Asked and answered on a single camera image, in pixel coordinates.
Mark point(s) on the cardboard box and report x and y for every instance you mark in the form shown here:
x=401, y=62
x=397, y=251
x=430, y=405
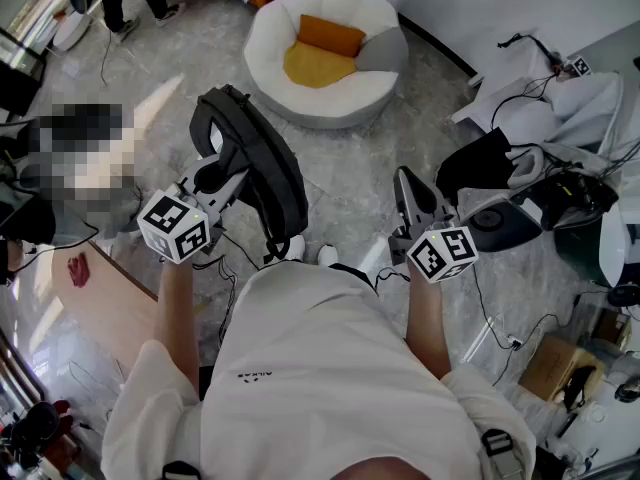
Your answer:
x=550, y=368

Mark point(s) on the person's white shoe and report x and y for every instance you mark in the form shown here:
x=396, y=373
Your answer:
x=327, y=255
x=296, y=247

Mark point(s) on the yellow seat cushion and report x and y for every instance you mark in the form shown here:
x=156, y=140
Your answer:
x=315, y=68

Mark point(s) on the light wooden table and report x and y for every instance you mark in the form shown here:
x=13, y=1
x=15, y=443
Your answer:
x=110, y=308

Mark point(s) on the person's right forearm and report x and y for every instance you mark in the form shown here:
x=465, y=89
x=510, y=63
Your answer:
x=425, y=328

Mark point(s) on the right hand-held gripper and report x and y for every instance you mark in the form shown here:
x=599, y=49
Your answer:
x=445, y=253

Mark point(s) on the dark green container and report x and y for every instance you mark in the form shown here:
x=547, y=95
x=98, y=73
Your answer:
x=580, y=253

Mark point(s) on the black electronic box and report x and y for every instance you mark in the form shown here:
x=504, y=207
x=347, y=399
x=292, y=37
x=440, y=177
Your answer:
x=580, y=198

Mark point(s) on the white round beanbag chair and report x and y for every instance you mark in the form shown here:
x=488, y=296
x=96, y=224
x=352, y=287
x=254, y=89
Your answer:
x=320, y=108

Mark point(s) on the grey white appliance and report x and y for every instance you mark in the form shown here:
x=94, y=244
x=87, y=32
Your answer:
x=500, y=223

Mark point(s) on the person's right white shoe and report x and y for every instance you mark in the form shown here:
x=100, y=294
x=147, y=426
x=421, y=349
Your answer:
x=327, y=255

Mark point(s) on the person's left forearm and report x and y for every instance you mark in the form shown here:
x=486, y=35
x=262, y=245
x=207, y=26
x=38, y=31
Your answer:
x=175, y=318

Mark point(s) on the white round stand base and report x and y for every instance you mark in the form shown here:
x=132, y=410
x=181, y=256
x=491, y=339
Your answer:
x=72, y=32

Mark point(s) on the black harness buckle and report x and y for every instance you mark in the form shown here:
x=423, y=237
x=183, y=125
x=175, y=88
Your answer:
x=180, y=470

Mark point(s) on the person's left white shoe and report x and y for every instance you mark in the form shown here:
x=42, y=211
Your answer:
x=296, y=247

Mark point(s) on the red cloth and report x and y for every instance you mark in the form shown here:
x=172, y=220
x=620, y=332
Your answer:
x=79, y=269

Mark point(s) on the orange square cushion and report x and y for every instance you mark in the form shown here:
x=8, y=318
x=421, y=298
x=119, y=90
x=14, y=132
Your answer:
x=332, y=35

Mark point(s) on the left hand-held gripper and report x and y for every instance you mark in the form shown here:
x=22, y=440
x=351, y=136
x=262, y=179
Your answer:
x=170, y=223

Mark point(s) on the person's white t-shirt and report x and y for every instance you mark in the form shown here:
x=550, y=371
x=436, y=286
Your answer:
x=325, y=368

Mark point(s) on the black backpack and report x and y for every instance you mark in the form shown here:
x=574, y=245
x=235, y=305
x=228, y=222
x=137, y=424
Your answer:
x=270, y=158

